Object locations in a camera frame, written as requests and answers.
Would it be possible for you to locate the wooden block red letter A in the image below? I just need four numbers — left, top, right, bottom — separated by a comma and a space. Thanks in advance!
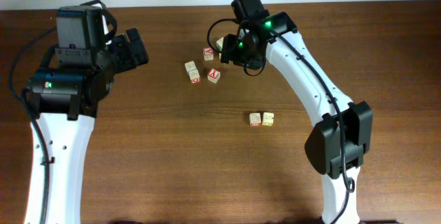
203, 47, 214, 61

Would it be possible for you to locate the wooden block red letter Y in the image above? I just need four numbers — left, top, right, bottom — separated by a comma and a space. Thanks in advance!
207, 68, 221, 83

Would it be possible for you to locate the wooden block red bottom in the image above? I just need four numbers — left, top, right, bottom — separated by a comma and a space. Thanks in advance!
188, 69, 201, 84

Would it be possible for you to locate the plain wooden block upper left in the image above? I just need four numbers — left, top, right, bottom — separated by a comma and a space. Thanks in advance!
185, 61, 197, 72

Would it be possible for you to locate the wooden block green side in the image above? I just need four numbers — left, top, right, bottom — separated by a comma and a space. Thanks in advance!
216, 37, 225, 52

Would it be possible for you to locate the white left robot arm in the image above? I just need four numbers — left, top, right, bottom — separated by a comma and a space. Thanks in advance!
21, 28, 149, 223

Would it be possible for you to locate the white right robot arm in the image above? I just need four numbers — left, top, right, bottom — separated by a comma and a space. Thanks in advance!
221, 11, 373, 223

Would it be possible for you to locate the wooden block yellow side engraved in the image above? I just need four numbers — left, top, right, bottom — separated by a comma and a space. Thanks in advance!
262, 112, 274, 126

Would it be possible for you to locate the wooden block red side engraved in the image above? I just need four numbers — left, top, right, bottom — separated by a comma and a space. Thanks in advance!
249, 112, 262, 127

